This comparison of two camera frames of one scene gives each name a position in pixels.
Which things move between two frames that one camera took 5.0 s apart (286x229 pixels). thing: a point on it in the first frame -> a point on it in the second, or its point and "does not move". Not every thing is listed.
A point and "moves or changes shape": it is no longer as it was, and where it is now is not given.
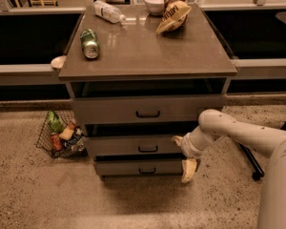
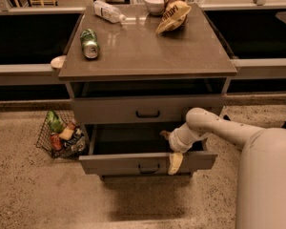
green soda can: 90,44 does not move
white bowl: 154,3 does not move
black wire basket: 62,135 does not move
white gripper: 189,148 -> 175,142
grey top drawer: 143,110 does not move
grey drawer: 134,146 moves or changes shape
